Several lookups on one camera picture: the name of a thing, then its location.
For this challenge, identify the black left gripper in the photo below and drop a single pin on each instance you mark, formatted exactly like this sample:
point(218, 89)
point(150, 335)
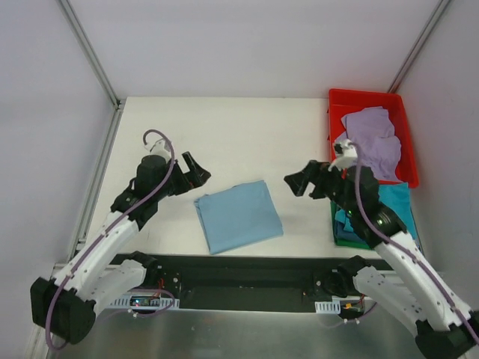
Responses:
point(183, 177)

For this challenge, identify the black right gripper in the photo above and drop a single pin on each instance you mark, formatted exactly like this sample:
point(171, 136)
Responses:
point(319, 182)

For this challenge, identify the light blue printed t-shirt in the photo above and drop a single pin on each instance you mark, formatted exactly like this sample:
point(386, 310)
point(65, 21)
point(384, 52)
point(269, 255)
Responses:
point(242, 215)

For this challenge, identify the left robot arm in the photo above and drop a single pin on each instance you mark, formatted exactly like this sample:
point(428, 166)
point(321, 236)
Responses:
point(68, 303)

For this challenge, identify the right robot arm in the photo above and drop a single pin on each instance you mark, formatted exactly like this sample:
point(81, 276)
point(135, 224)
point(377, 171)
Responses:
point(442, 325)

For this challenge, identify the dark blue folded t-shirt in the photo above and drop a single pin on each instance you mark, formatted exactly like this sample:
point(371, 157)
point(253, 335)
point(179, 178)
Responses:
point(341, 233)

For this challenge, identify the green folded t-shirt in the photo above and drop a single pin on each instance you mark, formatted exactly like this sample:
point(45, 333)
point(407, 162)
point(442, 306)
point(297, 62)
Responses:
point(338, 214)

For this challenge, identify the lavender t-shirt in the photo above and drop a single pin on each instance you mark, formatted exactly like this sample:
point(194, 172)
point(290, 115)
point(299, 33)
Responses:
point(380, 148)

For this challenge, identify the red plastic bin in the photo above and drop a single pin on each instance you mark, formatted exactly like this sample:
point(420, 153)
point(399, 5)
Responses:
point(342, 102)

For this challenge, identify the teal folded t-shirt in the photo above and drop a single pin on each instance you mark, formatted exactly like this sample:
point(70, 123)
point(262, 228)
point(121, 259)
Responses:
point(397, 197)

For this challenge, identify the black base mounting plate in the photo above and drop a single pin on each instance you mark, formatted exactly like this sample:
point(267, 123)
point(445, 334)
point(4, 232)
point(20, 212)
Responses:
point(290, 285)

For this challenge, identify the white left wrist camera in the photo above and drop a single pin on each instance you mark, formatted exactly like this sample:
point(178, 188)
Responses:
point(160, 148)

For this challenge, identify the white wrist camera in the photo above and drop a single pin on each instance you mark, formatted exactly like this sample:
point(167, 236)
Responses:
point(345, 155)
point(160, 148)

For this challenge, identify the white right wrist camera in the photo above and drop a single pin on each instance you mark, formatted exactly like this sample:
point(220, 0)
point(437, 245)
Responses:
point(345, 155)

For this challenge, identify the right white cable duct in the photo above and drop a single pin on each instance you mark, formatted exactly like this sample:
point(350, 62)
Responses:
point(336, 307)

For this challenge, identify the white cable duct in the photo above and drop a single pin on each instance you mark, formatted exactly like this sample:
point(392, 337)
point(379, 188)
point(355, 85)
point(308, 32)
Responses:
point(336, 307)
point(143, 302)

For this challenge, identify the left white cable duct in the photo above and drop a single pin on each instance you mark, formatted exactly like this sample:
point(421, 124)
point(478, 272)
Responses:
point(143, 302)

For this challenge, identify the left aluminium frame post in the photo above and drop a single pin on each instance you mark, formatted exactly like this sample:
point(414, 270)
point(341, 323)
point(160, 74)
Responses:
point(88, 51)

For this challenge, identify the aluminium frame post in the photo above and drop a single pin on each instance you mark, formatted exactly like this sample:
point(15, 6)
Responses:
point(88, 51)
point(432, 23)

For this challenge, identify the right aluminium frame post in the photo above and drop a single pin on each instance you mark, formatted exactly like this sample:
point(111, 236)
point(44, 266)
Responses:
point(432, 23)

